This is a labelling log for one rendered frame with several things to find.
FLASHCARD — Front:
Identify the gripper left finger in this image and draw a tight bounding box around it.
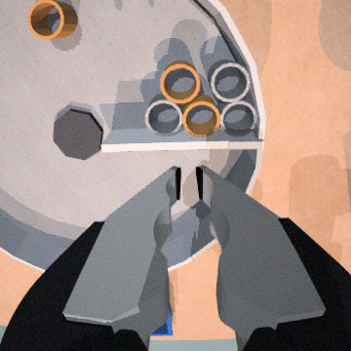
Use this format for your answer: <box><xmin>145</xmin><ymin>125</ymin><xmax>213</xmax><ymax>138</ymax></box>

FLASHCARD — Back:
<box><xmin>0</xmin><ymin>166</ymin><xmax>181</xmax><ymax>351</ymax></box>

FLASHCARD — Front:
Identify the grey metal bushing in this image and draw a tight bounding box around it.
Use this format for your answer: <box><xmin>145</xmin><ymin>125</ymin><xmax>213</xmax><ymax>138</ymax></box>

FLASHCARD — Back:
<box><xmin>216</xmin><ymin>97</ymin><xmax>257</xmax><ymax>137</ymax></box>
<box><xmin>208</xmin><ymin>59</ymin><xmax>251</xmax><ymax>102</ymax></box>
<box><xmin>145</xmin><ymin>93</ymin><xmax>182</xmax><ymax>137</ymax></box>

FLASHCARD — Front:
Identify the blue crate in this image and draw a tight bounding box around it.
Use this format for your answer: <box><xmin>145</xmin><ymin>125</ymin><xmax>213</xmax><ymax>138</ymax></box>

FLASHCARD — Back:
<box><xmin>150</xmin><ymin>304</ymin><xmax>173</xmax><ymax>336</ymax></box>

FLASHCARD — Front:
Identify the bronze bushing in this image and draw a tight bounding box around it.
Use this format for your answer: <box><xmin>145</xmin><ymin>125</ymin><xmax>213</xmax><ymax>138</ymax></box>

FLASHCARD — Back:
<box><xmin>27</xmin><ymin>0</ymin><xmax>78</xmax><ymax>40</ymax></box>
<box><xmin>160</xmin><ymin>60</ymin><xmax>200</xmax><ymax>103</ymax></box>
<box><xmin>182</xmin><ymin>94</ymin><xmax>220</xmax><ymax>137</ymax></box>

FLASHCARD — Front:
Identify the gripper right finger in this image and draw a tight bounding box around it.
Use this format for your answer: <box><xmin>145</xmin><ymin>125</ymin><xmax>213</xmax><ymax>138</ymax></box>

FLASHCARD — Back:
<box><xmin>196</xmin><ymin>165</ymin><xmax>351</xmax><ymax>351</ymax></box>

